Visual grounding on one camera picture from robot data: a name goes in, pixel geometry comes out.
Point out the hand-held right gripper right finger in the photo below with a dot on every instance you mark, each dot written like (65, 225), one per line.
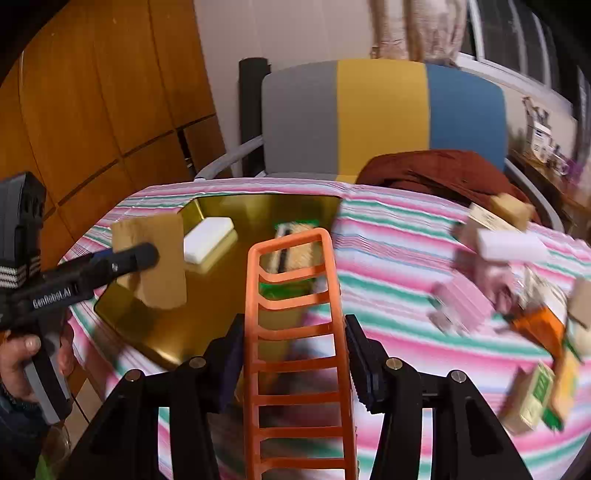
(364, 374)

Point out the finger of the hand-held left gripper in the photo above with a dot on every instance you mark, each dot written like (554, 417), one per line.
(129, 259)

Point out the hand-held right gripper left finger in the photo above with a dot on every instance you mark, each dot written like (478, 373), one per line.
(231, 369)

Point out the brown kraft paper box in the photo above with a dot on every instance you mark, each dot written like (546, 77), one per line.
(161, 277)

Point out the orange plastic slatted rack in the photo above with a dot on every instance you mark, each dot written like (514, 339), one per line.
(300, 398)

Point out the gold metal tray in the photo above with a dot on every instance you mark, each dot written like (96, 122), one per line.
(152, 332)

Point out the white printed packet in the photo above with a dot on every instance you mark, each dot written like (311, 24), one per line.
(542, 288)

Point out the person's left forearm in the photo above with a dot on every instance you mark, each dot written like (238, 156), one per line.
(14, 429)

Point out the person's left hand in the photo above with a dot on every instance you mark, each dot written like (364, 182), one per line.
(21, 350)

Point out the pink sponge block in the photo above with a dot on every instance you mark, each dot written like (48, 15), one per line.
(457, 307)

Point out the pink green striped blanket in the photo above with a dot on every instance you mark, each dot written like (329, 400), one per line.
(406, 258)

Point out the green scrub brush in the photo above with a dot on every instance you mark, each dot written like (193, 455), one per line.
(300, 258)

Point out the wooden wardrobe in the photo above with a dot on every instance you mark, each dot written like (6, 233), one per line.
(92, 115)

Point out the cream box green label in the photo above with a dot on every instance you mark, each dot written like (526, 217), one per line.
(531, 397)

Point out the yellow packet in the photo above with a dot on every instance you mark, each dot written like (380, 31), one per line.
(565, 387)

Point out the red-brown jacket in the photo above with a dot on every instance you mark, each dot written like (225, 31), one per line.
(438, 170)

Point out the small brown box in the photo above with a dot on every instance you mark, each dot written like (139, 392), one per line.
(581, 302)

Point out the grey yellow blue chair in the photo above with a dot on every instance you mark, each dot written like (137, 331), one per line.
(369, 115)

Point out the wooden desk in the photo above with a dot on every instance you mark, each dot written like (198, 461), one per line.
(554, 189)

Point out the white patterned mug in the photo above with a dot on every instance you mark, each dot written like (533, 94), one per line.
(557, 162)

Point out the purple cup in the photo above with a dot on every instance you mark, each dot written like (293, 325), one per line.
(576, 168)

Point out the white carton on desk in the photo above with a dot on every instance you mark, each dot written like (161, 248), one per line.
(538, 134)

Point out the floral pink curtain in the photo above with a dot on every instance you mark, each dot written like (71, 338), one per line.
(415, 27)

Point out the white framed window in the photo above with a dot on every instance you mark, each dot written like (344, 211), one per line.
(517, 37)

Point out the black post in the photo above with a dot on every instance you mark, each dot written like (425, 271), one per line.
(251, 115)

